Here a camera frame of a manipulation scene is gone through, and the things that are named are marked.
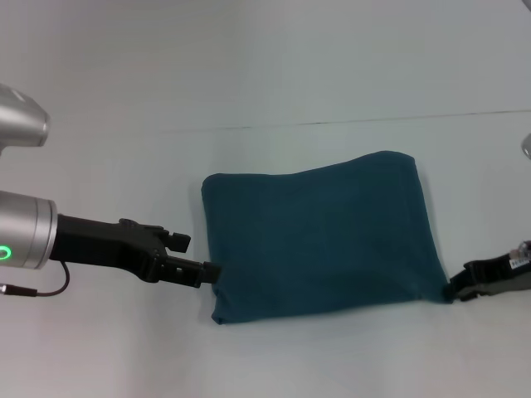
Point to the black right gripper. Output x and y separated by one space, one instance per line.
502 275

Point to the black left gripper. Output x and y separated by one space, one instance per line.
108 246

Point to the blue t-shirt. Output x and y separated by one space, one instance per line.
323 240

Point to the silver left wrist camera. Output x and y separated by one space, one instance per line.
22 120

